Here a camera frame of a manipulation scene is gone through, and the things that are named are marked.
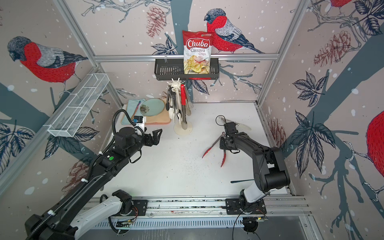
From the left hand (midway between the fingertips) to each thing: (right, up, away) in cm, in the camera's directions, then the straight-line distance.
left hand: (156, 126), depth 74 cm
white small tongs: (+6, +6, +13) cm, 16 cm away
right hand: (+38, -13, +21) cm, 45 cm away
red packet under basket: (+23, +29, +17) cm, 40 cm away
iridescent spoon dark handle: (+46, -32, +9) cm, 57 cm away
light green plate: (-16, +12, +44) cm, 49 cm away
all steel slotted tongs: (+16, +13, +16) cm, 26 cm away
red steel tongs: (+34, -12, +22) cm, 42 cm away
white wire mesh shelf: (-42, +1, -4) cm, 43 cm away
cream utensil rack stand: (+8, -3, +36) cm, 37 cm away
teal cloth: (-32, +13, +44) cm, 56 cm away
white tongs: (+40, +2, +37) cm, 54 cm away
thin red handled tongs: (+13, +13, +6) cm, 19 cm away
